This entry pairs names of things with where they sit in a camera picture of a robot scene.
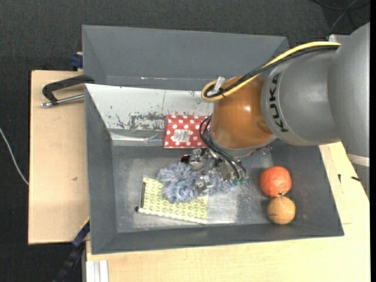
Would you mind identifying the blue and white fluffy cloth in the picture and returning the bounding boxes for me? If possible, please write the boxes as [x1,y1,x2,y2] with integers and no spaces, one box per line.
[155,161,239,204]

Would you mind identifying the yellow green patterned notebook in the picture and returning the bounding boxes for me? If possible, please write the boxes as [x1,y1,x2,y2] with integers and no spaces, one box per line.
[134,176,210,225]

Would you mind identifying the red white-dotted box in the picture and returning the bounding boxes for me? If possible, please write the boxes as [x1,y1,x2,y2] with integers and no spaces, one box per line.
[163,115,213,149]

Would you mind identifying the orange fruit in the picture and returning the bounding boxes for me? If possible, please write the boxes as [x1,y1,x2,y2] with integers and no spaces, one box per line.
[258,165,293,198]

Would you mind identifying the tan ball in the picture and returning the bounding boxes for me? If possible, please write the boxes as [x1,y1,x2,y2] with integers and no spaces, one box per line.
[266,196,297,226]

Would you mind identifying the grey metal bin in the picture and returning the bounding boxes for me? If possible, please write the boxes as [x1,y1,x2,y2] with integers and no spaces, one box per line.
[81,24,345,255]

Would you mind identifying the pale brown cardboard board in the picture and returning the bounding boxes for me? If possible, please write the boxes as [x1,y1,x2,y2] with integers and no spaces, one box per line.
[28,69,90,245]

